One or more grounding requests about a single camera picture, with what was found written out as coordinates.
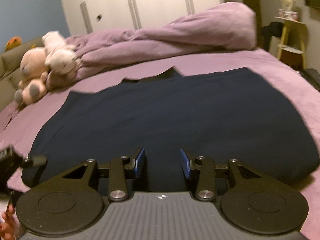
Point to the person's left hand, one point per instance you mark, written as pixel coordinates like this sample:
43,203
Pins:
7,222

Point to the black garment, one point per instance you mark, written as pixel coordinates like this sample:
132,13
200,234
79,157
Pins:
272,31

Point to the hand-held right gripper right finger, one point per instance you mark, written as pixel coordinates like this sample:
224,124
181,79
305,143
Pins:
185,163

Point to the yellow-legged side table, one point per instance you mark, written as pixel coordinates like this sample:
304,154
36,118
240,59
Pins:
292,26

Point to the white plush toy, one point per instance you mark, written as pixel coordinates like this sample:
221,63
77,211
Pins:
61,57

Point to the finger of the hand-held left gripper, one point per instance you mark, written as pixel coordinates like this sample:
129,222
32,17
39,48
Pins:
37,160

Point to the pink plush toy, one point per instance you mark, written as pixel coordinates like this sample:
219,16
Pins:
32,62

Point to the navy zip jacket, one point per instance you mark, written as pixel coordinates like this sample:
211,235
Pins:
162,110

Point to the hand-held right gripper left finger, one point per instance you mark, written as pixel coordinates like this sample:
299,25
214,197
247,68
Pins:
139,162

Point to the white wardrobe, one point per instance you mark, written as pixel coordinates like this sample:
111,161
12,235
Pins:
155,0

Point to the purple bed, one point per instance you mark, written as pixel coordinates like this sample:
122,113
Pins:
275,65

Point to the purple duvet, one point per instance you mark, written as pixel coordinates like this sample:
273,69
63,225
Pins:
187,35

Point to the orange plush toy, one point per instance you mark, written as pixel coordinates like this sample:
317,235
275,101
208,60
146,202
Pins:
13,42

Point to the white round stool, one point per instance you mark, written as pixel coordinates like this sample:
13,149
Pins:
292,56

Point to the olive padded headboard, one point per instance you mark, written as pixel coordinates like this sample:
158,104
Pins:
7,67

